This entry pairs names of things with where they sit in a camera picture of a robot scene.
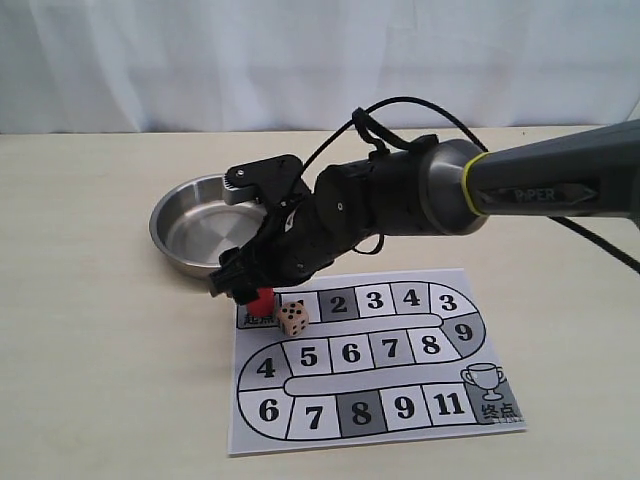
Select red cylinder game piece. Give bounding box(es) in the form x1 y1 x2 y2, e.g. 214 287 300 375
247 287 275 317

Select white cloth backdrop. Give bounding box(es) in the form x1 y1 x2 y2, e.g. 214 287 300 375
1 1 639 134

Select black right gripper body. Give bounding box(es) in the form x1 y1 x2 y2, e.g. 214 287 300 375
248 135 438 288

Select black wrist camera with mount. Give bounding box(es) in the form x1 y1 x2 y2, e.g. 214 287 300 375
222 154 303 207

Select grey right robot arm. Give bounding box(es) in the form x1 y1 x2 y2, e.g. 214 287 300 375
210 112 639 305

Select round stainless steel bowl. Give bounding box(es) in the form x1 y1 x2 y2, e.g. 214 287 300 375
149 174 265 279

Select printed paper game board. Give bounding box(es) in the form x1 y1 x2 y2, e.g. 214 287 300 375
228 269 526 456

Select wooden die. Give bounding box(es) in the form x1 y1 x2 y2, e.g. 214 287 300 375
276 300 310 337

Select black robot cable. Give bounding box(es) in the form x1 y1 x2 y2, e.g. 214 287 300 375
299 97 640 276

